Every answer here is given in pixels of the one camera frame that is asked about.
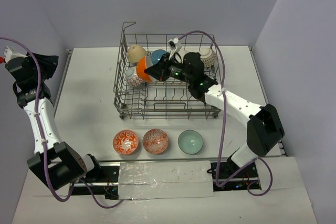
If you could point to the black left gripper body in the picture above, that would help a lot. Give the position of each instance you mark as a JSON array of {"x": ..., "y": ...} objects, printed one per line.
[{"x": 46, "y": 64}]

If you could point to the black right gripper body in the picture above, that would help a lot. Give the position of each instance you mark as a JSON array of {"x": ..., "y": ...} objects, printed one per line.
[{"x": 178, "y": 73}]

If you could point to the white bowl orange rim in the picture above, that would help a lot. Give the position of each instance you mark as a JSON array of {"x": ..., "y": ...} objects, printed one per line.
[{"x": 182, "y": 53}]

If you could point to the blue white patterned bowl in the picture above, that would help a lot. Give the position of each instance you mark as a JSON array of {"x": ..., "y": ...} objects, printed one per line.
[{"x": 132, "y": 77}]

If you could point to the tan bowl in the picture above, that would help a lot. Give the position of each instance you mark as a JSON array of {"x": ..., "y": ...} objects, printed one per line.
[{"x": 136, "y": 53}]

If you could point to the orange geometric pattern bowl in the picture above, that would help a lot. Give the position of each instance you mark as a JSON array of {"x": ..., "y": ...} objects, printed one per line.
[{"x": 155, "y": 141}]

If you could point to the orange floral pattern bowl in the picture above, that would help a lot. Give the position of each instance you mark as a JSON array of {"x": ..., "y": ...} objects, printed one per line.
[{"x": 125, "y": 142}]

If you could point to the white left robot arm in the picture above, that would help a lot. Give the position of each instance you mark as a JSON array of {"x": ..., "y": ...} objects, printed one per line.
[{"x": 54, "y": 162}]

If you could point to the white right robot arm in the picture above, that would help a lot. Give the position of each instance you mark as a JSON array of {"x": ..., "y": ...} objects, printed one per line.
[{"x": 263, "y": 124}]

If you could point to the pale green bowl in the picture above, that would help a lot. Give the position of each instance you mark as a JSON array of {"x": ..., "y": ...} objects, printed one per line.
[{"x": 190, "y": 142}]

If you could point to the white taped sheet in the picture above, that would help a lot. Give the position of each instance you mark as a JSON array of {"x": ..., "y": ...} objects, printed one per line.
[{"x": 161, "y": 180}]

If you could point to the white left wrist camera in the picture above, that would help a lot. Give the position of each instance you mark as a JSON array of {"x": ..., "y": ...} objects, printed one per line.
[{"x": 8, "y": 55}]

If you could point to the black mounting rail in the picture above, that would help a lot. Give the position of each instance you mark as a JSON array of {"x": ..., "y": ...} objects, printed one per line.
[{"x": 106, "y": 181}]

